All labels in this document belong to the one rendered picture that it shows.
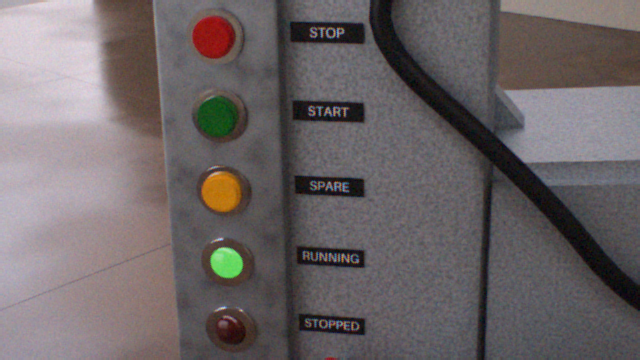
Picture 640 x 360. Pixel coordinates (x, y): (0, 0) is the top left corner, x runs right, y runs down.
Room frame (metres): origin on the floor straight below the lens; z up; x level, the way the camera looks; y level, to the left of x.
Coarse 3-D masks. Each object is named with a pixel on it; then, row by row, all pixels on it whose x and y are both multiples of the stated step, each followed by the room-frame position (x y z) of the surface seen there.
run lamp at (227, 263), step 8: (224, 248) 0.62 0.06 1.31; (216, 256) 0.62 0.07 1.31; (224, 256) 0.62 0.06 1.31; (232, 256) 0.62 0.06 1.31; (240, 256) 0.62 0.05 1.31; (216, 264) 0.62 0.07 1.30; (224, 264) 0.62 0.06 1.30; (232, 264) 0.62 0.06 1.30; (240, 264) 0.62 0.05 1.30; (216, 272) 0.62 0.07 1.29; (224, 272) 0.62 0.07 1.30; (232, 272) 0.62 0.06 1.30; (240, 272) 0.62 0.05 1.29
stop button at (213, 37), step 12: (204, 24) 0.62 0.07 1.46; (216, 24) 0.62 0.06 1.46; (228, 24) 0.62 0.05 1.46; (192, 36) 0.62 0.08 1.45; (204, 36) 0.62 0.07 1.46; (216, 36) 0.62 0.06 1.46; (228, 36) 0.62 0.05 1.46; (204, 48) 0.62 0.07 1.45; (216, 48) 0.62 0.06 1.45; (228, 48) 0.62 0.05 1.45
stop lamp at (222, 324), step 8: (224, 320) 0.62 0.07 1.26; (232, 320) 0.62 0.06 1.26; (240, 320) 0.62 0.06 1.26; (216, 328) 0.62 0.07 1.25; (224, 328) 0.62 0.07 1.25; (232, 328) 0.62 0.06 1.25; (240, 328) 0.62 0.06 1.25; (224, 336) 0.62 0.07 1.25; (232, 336) 0.62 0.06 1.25; (240, 336) 0.62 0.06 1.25; (232, 344) 0.62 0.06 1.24
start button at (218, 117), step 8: (216, 96) 0.62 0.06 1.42; (208, 104) 0.62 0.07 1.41; (216, 104) 0.62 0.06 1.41; (224, 104) 0.62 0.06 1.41; (232, 104) 0.62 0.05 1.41; (200, 112) 0.62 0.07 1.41; (208, 112) 0.62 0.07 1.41; (216, 112) 0.62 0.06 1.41; (224, 112) 0.62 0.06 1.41; (232, 112) 0.62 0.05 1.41; (200, 120) 0.62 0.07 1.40; (208, 120) 0.62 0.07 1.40; (216, 120) 0.62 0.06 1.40; (224, 120) 0.62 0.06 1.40; (232, 120) 0.62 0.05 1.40; (208, 128) 0.62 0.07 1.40; (216, 128) 0.62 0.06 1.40; (224, 128) 0.62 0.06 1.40; (232, 128) 0.62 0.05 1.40; (216, 136) 0.62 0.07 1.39; (224, 136) 0.62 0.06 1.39
